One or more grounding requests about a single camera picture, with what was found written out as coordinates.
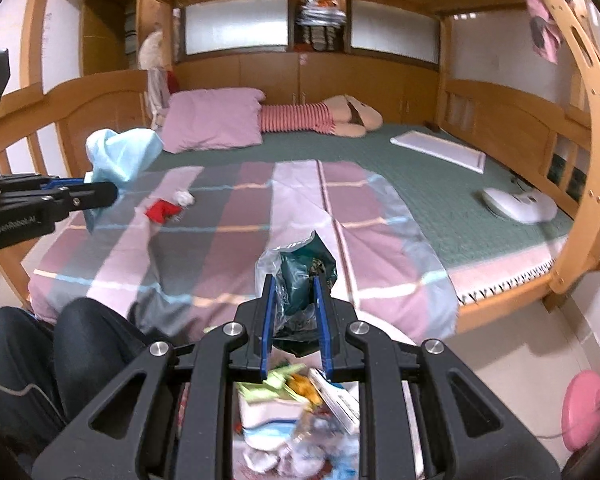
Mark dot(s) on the person's leg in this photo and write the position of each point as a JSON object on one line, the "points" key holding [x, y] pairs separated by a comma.
{"points": [[80, 355]]}

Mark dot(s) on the light green packet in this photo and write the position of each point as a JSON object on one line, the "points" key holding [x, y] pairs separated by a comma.
{"points": [[280, 379]]}

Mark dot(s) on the pink pillow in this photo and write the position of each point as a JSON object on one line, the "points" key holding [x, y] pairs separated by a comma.
{"points": [[212, 120]]}

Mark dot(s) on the plaid pink blanket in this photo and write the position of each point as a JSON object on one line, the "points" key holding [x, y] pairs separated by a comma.
{"points": [[240, 240]]}

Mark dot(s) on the white lined waste bin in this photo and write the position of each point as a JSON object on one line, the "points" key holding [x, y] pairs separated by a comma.
{"points": [[260, 415]]}

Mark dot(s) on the light blue cloth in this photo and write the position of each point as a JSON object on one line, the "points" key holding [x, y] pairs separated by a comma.
{"points": [[122, 155]]}

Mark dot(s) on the white crumpled tissue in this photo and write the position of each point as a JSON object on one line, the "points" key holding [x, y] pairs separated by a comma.
{"points": [[184, 197]]}

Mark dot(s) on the frosted window panel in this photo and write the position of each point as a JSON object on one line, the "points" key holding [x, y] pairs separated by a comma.
{"points": [[395, 30], [235, 25]]}

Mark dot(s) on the white printed packet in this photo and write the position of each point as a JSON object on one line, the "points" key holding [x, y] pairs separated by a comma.
{"points": [[340, 402]]}

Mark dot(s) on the stack of folded items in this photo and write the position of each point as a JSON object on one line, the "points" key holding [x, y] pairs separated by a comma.
{"points": [[320, 20]]}

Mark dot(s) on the pink round stand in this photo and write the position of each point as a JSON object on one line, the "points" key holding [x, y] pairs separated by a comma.
{"points": [[585, 410]]}

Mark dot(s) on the white handheld vacuum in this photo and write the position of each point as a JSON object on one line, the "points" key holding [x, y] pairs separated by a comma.
{"points": [[520, 206]]}

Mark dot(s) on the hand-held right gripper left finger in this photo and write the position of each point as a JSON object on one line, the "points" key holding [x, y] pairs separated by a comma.
{"points": [[266, 320]]}

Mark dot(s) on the hanging white garment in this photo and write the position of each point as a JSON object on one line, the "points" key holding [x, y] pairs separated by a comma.
{"points": [[159, 91]]}

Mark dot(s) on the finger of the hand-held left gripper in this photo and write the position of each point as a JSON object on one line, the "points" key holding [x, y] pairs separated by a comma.
{"points": [[90, 196], [30, 182]]}

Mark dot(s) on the white flat board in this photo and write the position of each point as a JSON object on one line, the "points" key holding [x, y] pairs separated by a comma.
{"points": [[440, 150]]}

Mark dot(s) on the striped stuffed doll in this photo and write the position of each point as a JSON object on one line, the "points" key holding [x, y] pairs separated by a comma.
{"points": [[305, 116]]}

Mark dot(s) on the pink hanging cloth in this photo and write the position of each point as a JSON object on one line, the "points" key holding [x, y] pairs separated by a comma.
{"points": [[542, 25]]}

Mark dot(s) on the dark green plastic packet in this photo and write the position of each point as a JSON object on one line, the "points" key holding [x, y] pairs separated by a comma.
{"points": [[300, 270]]}

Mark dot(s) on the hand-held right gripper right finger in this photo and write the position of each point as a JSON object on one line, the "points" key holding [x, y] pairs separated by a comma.
{"points": [[325, 330]]}

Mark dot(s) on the green plastic wrapper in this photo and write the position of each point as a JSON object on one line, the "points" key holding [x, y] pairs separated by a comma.
{"points": [[270, 275]]}

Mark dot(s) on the wooden bed frame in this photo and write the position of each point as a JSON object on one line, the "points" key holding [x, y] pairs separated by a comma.
{"points": [[480, 110]]}

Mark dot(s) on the clear crumpled wrapper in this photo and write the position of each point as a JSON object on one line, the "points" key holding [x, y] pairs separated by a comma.
{"points": [[310, 447]]}

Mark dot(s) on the green bed mat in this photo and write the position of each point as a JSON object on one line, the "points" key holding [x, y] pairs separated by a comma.
{"points": [[430, 180]]}

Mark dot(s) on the orange snack packet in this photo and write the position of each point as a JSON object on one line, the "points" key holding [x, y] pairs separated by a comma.
{"points": [[300, 385]]}

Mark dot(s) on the red packet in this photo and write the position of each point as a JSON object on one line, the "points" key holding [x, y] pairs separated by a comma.
{"points": [[161, 211]]}

